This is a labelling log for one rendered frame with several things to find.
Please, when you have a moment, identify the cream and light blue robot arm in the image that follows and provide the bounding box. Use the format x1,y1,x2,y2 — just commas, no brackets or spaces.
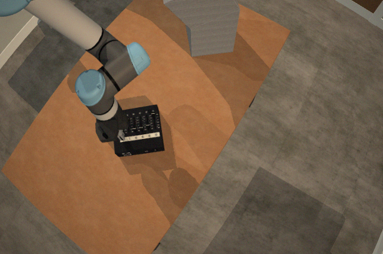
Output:
0,0,150,115

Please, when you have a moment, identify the black lighting desk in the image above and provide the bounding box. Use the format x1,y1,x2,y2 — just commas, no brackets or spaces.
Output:
114,104,165,157

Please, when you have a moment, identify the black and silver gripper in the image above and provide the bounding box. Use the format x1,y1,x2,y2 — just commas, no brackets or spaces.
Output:
91,97,129,143

